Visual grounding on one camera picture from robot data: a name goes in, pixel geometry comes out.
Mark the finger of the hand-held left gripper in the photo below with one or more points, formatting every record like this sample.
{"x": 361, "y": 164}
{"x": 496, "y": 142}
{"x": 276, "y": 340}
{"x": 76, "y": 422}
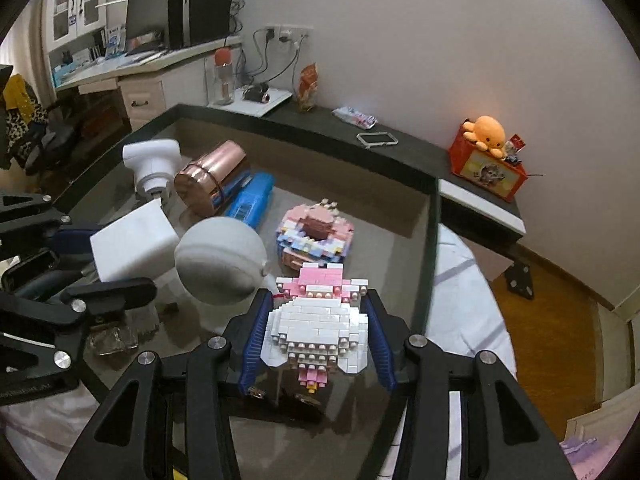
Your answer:
{"x": 115, "y": 295}
{"x": 75, "y": 240}

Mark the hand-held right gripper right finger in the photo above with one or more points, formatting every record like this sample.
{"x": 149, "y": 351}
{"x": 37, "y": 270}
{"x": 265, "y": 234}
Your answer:
{"x": 385, "y": 360}

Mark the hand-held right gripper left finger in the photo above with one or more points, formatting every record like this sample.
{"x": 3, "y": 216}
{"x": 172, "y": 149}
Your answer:
{"x": 249, "y": 360}

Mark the white foam block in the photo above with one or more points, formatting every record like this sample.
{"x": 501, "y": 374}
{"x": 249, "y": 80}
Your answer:
{"x": 132, "y": 245}

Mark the pink white building-block figure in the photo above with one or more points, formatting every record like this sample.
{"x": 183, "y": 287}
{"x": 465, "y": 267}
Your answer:
{"x": 310, "y": 320}

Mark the white astronaut figurine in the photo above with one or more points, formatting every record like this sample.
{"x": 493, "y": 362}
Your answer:
{"x": 220, "y": 260}

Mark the white plastic bottle-shaped piece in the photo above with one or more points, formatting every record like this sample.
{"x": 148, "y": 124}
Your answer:
{"x": 150, "y": 160}

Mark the clear plastic case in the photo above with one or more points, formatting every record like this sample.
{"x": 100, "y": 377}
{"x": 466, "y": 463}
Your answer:
{"x": 112, "y": 342}

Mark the black office chair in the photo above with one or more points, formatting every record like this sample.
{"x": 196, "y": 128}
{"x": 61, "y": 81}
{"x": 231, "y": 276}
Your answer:
{"x": 55, "y": 135}

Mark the white striped bedsheet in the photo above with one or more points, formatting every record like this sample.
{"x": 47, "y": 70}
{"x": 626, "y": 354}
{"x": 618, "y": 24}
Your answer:
{"x": 465, "y": 285}

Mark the pastel building-block model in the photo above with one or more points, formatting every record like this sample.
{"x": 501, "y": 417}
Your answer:
{"x": 315, "y": 240}

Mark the yellow and leopard clothes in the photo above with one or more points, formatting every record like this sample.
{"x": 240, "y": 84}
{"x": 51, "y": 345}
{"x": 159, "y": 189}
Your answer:
{"x": 17, "y": 110}

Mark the copper metal tumbler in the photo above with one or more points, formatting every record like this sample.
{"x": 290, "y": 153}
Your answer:
{"x": 215, "y": 170}

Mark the blue plastic case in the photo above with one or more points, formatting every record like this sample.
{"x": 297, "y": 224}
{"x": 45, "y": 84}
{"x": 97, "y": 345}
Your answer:
{"x": 252, "y": 195}

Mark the white desk with drawers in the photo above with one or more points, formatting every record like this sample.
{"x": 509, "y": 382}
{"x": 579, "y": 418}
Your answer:
{"x": 145, "y": 90}

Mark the blue white flat box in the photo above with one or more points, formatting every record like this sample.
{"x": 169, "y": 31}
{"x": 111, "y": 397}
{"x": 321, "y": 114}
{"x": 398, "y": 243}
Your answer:
{"x": 72, "y": 72}

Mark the stack of papers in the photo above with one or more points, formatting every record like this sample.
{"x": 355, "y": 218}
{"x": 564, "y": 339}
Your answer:
{"x": 142, "y": 56}

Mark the small blue box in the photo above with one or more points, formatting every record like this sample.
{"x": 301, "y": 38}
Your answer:
{"x": 115, "y": 40}

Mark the red printed box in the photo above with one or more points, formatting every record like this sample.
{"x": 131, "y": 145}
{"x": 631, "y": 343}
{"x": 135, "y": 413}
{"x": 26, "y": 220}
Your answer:
{"x": 485, "y": 175}

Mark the clear bottle with red lid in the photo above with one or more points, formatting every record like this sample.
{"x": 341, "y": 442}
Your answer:
{"x": 223, "y": 85}

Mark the pink printed blanket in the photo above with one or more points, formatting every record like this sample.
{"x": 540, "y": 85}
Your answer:
{"x": 580, "y": 460}

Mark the clear phone case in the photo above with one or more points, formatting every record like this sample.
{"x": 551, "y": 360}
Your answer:
{"x": 377, "y": 140}

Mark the white glass-door cabinet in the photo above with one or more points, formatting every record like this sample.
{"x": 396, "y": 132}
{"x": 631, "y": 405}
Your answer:
{"x": 75, "y": 10}

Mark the small black device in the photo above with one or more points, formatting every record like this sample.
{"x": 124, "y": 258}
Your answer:
{"x": 257, "y": 92}

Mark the black computer monitor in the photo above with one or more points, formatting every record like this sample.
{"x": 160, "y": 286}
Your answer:
{"x": 147, "y": 15}

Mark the white board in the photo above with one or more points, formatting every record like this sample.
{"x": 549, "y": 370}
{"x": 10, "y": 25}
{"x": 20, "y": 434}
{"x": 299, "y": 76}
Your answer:
{"x": 272, "y": 105}

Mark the white tissue packet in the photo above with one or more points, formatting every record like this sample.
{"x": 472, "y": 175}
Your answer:
{"x": 355, "y": 116}

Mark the orange octopus plush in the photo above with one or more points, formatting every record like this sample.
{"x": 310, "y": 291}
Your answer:
{"x": 487, "y": 130}

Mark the small red white card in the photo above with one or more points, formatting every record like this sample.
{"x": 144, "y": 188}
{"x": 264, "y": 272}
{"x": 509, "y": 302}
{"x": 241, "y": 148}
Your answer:
{"x": 516, "y": 142}

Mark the black computer tower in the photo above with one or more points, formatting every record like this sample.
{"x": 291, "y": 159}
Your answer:
{"x": 205, "y": 7}

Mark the orange snack bag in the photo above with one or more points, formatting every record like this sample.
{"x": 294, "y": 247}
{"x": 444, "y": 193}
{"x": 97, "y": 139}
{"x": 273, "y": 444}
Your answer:
{"x": 308, "y": 90}

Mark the black metal bracket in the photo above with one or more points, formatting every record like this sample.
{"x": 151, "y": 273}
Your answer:
{"x": 520, "y": 280}

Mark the white wall socket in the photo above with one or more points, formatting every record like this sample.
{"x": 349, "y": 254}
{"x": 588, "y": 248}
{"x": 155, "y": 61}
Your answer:
{"x": 287, "y": 32}

